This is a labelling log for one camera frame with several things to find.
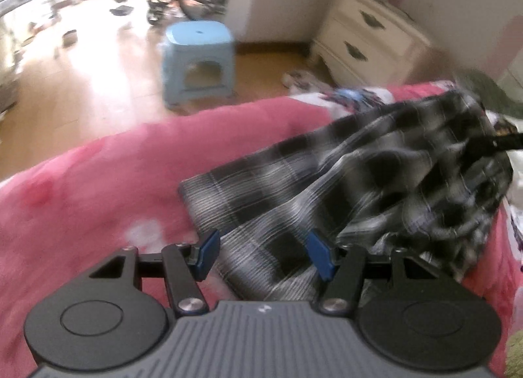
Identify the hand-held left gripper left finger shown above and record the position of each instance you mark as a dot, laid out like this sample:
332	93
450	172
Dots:
208	253

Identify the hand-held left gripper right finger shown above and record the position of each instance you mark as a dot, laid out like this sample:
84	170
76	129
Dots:
320	255

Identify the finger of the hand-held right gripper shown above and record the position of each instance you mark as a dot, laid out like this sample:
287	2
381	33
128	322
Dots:
502	143

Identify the black white plaid pants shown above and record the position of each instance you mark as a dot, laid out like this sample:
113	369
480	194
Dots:
367	177

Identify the grey floral pillow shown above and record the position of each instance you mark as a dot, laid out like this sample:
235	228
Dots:
490	92

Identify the pink floral blanket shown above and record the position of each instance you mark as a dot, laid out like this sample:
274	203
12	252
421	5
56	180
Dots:
102	165

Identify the cream wooden nightstand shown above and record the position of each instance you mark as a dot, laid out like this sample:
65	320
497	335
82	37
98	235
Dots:
367	34

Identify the light blue plastic stool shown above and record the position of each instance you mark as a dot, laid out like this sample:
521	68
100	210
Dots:
196	41

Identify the pale fleece garment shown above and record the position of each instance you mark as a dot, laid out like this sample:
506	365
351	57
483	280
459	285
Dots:
515	357

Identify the small floor bowl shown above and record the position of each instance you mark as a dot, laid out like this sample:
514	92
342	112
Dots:
69	38

